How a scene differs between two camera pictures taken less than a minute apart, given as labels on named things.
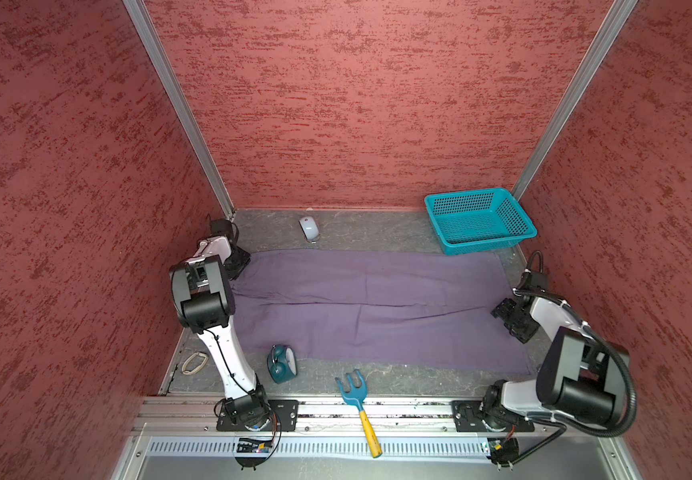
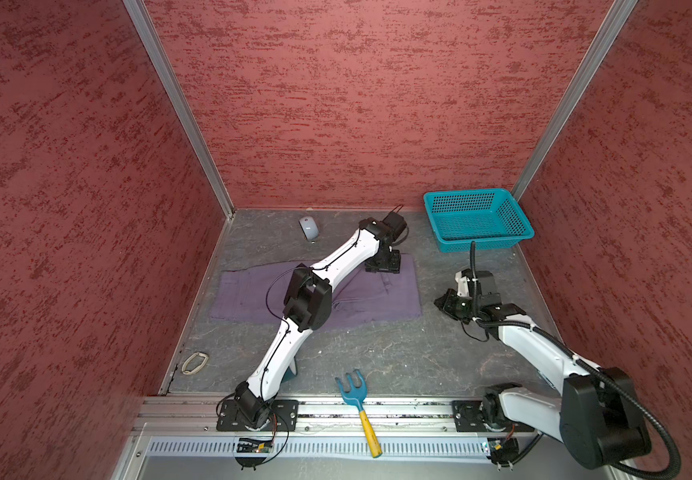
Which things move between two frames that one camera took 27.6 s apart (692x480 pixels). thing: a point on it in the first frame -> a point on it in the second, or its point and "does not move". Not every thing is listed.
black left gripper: x=231 y=273 -> x=393 y=266
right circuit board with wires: x=504 y=452 does not move
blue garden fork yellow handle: x=357 y=396 does not move
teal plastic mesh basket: x=476 y=221 does not move
